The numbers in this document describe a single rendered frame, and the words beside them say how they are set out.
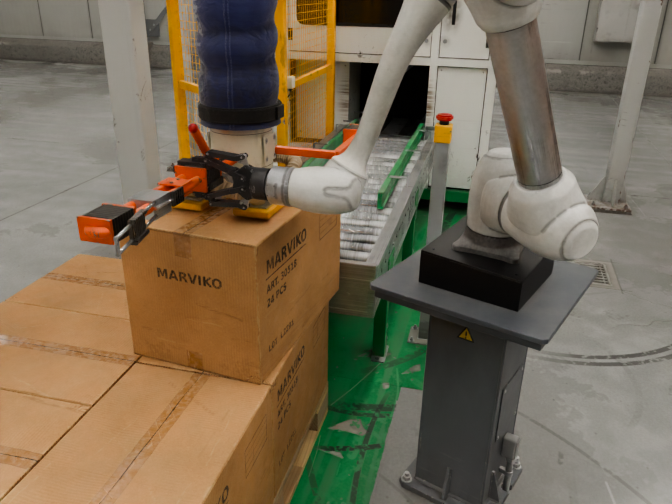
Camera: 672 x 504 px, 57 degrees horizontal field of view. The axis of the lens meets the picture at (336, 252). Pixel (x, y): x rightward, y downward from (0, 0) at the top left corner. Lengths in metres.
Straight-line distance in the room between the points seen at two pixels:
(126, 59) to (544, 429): 2.40
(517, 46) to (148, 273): 1.04
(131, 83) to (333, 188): 1.92
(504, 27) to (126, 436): 1.20
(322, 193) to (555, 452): 1.44
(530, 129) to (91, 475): 1.19
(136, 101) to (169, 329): 1.64
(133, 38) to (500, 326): 2.19
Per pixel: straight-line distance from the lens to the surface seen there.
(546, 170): 1.44
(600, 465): 2.43
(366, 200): 3.00
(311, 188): 1.35
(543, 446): 2.43
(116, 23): 3.13
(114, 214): 1.24
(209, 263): 1.55
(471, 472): 2.04
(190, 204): 1.68
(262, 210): 1.60
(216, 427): 1.54
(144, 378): 1.74
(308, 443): 2.27
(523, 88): 1.34
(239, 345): 1.62
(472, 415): 1.92
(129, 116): 3.18
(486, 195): 1.63
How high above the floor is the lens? 1.51
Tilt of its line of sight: 24 degrees down
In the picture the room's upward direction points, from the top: 1 degrees clockwise
